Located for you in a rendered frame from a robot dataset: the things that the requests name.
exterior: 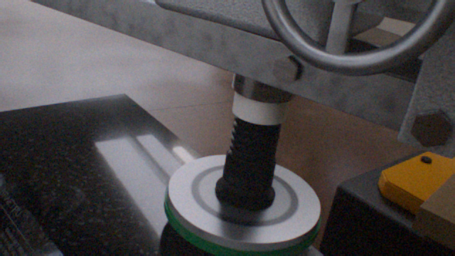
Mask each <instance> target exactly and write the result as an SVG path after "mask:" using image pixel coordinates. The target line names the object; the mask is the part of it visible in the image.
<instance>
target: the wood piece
mask: <svg viewBox="0 0 455 256"><path fill-rule="evenodd" d="M412 229H413V230H416V231H417V232H419V233H421V234H423V235H425V236H427V237H428V238H431V239H433V240H434V241H436V242H438V243H440V244H442V245H444V246H446V247H448V248H451V249H452V250H455V174H453V175H452V176H451V177H450V178H449V179H447V180H446V181H445V182H444V183H443V184H442V185H441V186H440V187H439V188H438V189H437V190H436V191H435V192H434V193H433V194H432V195H431V196H430V197H428V199H427V200H426V201H425V202H423V204H422V205H421V206H420V207H419V210H418V212H417V214H416V216H415V219H414V222H413V224H412Z"/></svg>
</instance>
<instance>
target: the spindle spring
mask: <svg viewBox="0 0 455 256"><path fill-rule="evenodd" d="M234 120H235V121H234V123H233V130H232V136H231V143H230V150H229V156H230V158H231V159H232V160H233V161H234V162H236V163H238V164H240V165H243V166H249V167H262V166H267V165H269V164H271V163H272V162H273V161H274V160H275V157H276V152H277V145H278V143H279V137H280V132H281V129H282V126H281V125H282V124H278V125H260V124H253V123H249V122H246V121H244V120H242V119H240V118H238V117H236V116H235V117H234ZM243 127H244V128H245V129H243ZM246 129H250V130H254V131H261V132H252V131H249V130H246ZM264 131H269V132H264ZM242 135H244V136H246V137H244V136H242ZM247 137H252V138H257V139H251V138H247ZM265 138H268V139H265ZM241 142H242V143H243V144H242V143H241ZM244 144H248V145H252V146H248V145H244ZM256 146H260V147H256ZM236 147H237V148H236ZM240 149H241V150H242V151H241V150H240ZM244 151H247V152H252V153H263V154H251V153H247V152H244ZM265 152H266V153H265ZM240 157H241V158H242V159H241V158H240ZM244 159H248V160H256V161H248V160H244ZM259 160H261V161H259Z"/></svg>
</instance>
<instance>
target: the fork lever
mask: <svg viewBox="0 0 455 256"><path fill-rule="evenodd" d="M28 1H32V2H33V3H36V4H40V5H42V6H45V7H48V8H50V9H54V10H56V11H59V12H62V13H64V14H67V15H69V16H75V17H77V18H81V19H83V20H86V21H89V22H91V23H95V24H97V25H99V26H103V27H105V28H108V29H111V30H113V31H117V32H120V33H123V34H125V35H128V36H131V37H133V38H137V39H139V40H142V41H145V42H147V43H151V44H153V45H155V46H159V47H162V48H165V49H167V50H171V51H173V52H175V53H179V54H181V55H185V56H187V57H189V58H194V59H196V60H199V61H202V62H204V63H208V64H210V65H214V66H216V67H219V68H222V69H224V70H228V71H230V72H232V73H236V74H238V75H241V76H244V77H246V78H250V79H253V80H256V81H258V82H262V83H264V84H266V85H270V86H272V87H276V88H279V89H281V90H285V91H287V92H290V93H293V94H295V95H298V96H301V97H305V98H307V99H309V100H313V101H315V102H319V103H321V104H323V105H325V106H327V107H330V108H333V109H335V110H339V111H341V112H345V113H347V114H351V115H353V116H355V117H359V118H361V119H364V120H367V121H369V122H373V123H375V124H379V125H381V126H384V127H387V128H389V129H393V130H395V131H397V132H400V127H401V125H402V121H403V119H404V116H405V112H406V110H407V106H408V104H409V101H410V98H411V95H412V91H413V89H414V85H415V83H416V80H417V76H418V74H419V70H420V68H421V65H422V59H423V58H422V57H418V58H417V59H415V60H413V61H412V62H411V63H408V64H406V65H404V66H402V67H401V68H400V67H398V68H395V69H394V70H390V71H387V72H384V73H379V74H375V75H364V76H349V75H337V74H334V73H329V72H326V71H324V70H320V69H318V68H315V67H314V66H312V65H309V64H308V63H306V62H304V61H303V60H302V59H300V58H298V57H297V56H296V55H294V54H293V53H292V52H291V51H290V50H289V49H288V48H287V47H286V46H285V45H284V44H283V43H282V42H281V41H280V40H277V39H273V38H269V37H266V36H261V35H258V34H255V33H250V32H247V31H243V30H240V29H237V28H232V27H229V26H224V25H222V24H219V23H213V22H211V21H206V20H203V19H200V18H196V17H192V16H188V15H185V14H180V13H176V12H173V11H169V10H166V9H163V8H161V7H160V6H158V5H156V4H155V2H154V0H28ZM381 47H383V46H382V45H379V44H376V43H371V42H369V41H364V40H361V39H358V38H354V37H352V38H350V44H349V47H348V52H363V51H368V50H374V49H377V48H381ZM452 127H453V124H452V123H451V122H450V121H449V120H448V119H447V118H446V117H445V116H444V115H443V113H442V112H441V111H440V110H433V111H428V112H419V113H418V114H417V116H416V119H415V121H414V124H413V126H412V130H411V132H410V133H411V134H412V135H413V136H414V138H415V139H416V140H417V141H418V142H419V143H420V144H421V145H422V146H423V147H431V146H443V145H445V144H446V141H447V139H448V137H449V135H450V132H451V130H452Z"/></svg>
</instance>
